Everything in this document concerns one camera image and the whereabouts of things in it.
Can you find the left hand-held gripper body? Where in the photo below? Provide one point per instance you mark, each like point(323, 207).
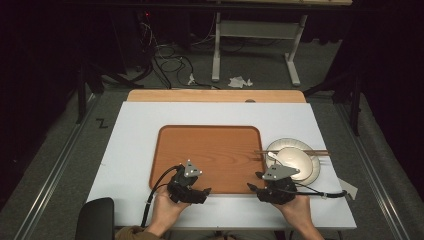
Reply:
point(181, 188)

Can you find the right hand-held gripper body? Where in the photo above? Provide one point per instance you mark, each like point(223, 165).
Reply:
point(278, 191)

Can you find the person's right hand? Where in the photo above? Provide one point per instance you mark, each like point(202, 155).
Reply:
point(300, 211)

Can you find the person's left hand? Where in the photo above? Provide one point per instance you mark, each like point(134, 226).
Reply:
point(163, 211)

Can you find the white spoon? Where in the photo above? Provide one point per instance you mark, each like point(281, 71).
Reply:
point(272, 156)

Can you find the white bowl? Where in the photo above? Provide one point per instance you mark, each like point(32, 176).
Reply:
point(296, 160)

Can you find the brown wooden tray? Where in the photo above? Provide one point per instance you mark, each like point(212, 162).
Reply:
point(213, 153)

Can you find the white plate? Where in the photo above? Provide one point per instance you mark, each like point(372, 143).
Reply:
point(286, 143)

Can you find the brown wooden chopstick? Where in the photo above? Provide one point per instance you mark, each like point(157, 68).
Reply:
point(318, 154)

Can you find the white board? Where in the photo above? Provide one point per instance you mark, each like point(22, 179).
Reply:
point(133, 150)

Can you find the white paper tag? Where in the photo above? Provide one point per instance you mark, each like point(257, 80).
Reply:
point(350, 190)

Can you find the black chair back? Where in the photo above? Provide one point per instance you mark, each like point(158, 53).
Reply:
point(95, 220)

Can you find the crumpled white paper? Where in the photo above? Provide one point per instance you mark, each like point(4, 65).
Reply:
point(237, 82)

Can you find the small white paper scrap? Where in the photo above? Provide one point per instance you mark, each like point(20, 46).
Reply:
point(191, 79)

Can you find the black metal stand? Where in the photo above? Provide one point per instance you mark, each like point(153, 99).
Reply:
point(81, 96)
point(356, 100)

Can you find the white metal stand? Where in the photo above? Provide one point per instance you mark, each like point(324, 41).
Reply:
point(216, 56)

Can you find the metal floor rail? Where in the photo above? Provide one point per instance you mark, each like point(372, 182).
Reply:
point(53, 173)
point(370, 166)

